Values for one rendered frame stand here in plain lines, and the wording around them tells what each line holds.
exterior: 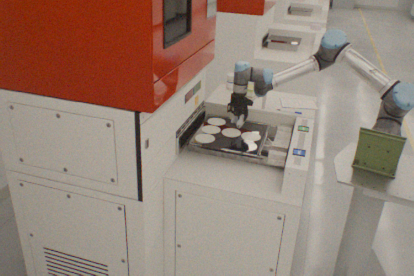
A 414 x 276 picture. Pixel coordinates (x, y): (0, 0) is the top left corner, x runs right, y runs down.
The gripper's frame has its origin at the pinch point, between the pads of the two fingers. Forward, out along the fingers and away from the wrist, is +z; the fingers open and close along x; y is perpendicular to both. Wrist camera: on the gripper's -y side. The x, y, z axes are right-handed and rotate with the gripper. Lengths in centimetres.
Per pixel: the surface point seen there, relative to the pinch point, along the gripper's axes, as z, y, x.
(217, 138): 2.0, 17.3, -0.2
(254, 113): -1.9, -15.5, -1.6
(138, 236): 29, 72, 4
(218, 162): 9.9, 24.2, 6.8
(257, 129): 2.0, -7.2, 6.6
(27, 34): -54, 90, -34
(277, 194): 10, 25, 42
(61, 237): 42, 90, -33
